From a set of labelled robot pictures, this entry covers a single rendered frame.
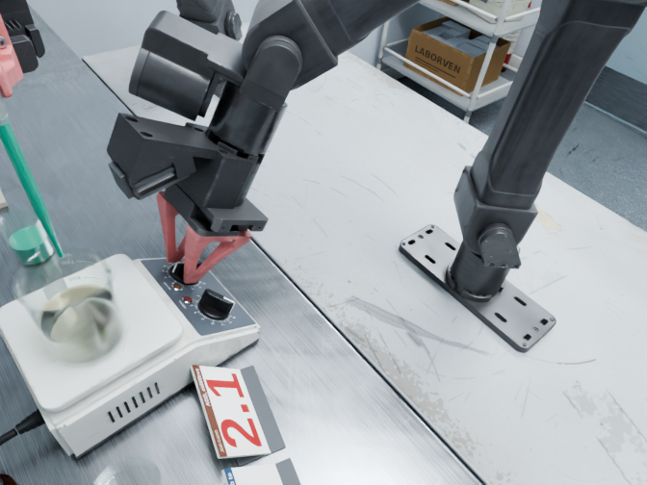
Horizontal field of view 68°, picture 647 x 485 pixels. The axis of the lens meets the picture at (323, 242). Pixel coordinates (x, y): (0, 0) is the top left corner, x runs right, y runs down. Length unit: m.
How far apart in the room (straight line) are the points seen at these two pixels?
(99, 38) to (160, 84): 1.56
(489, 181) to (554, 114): 0.08
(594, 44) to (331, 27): 0.20
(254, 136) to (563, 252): 0.47
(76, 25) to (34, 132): 1.11
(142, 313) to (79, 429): 0.10
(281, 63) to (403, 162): 0.45
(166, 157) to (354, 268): 0.30
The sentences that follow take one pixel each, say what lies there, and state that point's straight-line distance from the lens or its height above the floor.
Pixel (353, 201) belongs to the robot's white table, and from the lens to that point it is 0.70.
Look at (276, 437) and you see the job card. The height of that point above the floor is 0.90.
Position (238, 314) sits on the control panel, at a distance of 0.51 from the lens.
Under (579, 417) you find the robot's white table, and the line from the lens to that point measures 0.59.
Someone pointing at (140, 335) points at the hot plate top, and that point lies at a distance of 0.45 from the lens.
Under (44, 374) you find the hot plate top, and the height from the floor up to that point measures 0.99.
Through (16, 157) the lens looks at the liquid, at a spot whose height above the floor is 1.17.
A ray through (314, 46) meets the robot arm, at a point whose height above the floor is 1.19.
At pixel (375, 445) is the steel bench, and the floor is 0.90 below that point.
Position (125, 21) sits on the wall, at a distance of 2.00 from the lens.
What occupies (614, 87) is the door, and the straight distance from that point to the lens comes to 3.29.
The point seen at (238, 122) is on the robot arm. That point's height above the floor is 1.12.
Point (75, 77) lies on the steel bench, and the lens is 1.01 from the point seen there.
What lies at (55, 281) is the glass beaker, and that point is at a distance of 0.44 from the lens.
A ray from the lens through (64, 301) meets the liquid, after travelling 0.44.
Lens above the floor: 1.35
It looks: 46 degrees down
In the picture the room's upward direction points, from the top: 8 degrees clockwise
